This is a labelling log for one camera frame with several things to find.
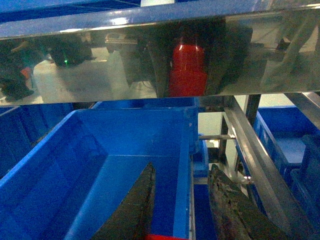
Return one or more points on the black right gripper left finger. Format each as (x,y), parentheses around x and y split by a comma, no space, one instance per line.
(132,219)

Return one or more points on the large blue target bin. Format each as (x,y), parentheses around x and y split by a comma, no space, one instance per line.
(68,185)

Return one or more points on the steel flow rack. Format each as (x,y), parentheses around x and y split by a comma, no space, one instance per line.
(194,54)

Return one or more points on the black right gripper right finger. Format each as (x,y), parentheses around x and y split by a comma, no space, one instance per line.
(235,217)

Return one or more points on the red toy block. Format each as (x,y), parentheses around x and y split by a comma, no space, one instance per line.
(161,237)

